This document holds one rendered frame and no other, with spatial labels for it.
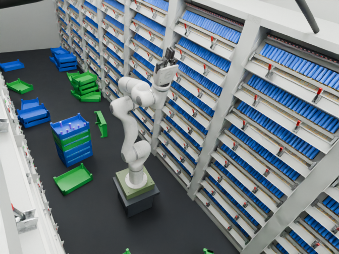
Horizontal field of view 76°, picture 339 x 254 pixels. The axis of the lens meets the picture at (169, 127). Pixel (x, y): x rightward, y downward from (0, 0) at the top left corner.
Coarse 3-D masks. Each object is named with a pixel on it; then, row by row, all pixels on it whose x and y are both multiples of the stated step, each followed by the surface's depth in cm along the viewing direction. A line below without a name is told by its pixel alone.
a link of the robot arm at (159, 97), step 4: (152, 88) 102; (152, 92) 102; (156, 92) 101; (160, 92) 101; (164, 92) 102; (156, 96) 103; (160, 96) 103; (164, 96) 104; (156, 100) 104; (160, 100) 105; (164, 100) 108; (156, 104) 107; (160, 104) 108; (156, 108) 110; (160, 108) 111
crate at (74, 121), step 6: (78, 114) 226; (66, 120) 221; (72, 120) 226; (78, 120) 229; (84, 120) 224; (54, 126) 215; (60, 126) 218; (66, 126) 219; (72, 126) 221; (84, 126) 216; (54, 132) 209; (60, 132) 212; (66, 132) 213; (72, 132) 210; (78, 132) 215; (60, 138) 203
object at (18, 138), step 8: (16, 136) 69; (16, 144) 71; (24, 160) 69; (24, 168) 66; (32, 184) 63; (32, 192) 61; (40, 208) 58; (40, 216) 56; (48, 232) 53; (48, 240) 52
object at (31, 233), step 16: (0, 80) 58; (0, 96) 60; (0, 112) 54; (0, 128) 49; (0, 144) 46; (16, 160) 44; (16, 176) 41; (16, 192) 39; (16, 208) 36; (32, 208) 38; (16, 224) 32; (32, 224) 34; (32, 240) 33
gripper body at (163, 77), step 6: (162, 66) 92; (168, 66) 93; (174, 66) 93; (156, 72) 95; (162, 72) 91; (168, 72) 94; (174, 72) 96; (156, 78) 95; (162, 78) 95; (168, 78) 97; (156, 84) 98; (162, 84) 98; (168, 84) 100
